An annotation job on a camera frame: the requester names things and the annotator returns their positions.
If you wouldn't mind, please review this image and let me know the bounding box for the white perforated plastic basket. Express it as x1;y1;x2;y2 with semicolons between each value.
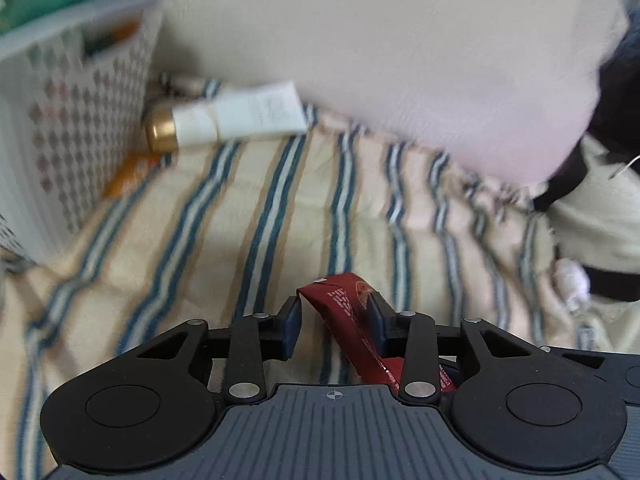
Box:
0;0;163;266

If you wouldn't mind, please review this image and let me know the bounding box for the white tube with gold cap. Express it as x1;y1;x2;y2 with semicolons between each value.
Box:
144;80;308;153

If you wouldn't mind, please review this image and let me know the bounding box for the white cable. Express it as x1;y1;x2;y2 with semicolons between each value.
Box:
607;155;640;181

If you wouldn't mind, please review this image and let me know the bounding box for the white crumpled tissue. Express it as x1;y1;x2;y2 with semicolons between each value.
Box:
555;257;591;311

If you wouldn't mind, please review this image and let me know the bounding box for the red snack packet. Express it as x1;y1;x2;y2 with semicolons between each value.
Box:
296;272;458;393

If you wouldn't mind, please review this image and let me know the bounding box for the orange packet in basket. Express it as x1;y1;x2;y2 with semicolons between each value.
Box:
85;20;141;58

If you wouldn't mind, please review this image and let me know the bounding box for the orange snack packet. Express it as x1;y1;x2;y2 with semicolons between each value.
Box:
102;152;168;198

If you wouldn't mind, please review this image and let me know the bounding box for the dark jacket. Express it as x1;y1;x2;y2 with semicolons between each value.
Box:
585;20;640;161

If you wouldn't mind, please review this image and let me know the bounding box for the cream bag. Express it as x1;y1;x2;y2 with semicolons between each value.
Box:
547;137;640;271

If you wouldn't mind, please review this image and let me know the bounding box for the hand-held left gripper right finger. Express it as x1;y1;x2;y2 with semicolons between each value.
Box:
366;291;538;406

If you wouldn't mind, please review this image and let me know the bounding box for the black bag strap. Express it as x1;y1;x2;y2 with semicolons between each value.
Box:
532;140;596;211

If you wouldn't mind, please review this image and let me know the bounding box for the striped beige blanket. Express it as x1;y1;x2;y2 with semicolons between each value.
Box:
0;75;640;480

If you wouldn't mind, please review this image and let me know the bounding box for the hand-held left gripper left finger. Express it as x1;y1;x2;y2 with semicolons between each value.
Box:
135;296;304;404

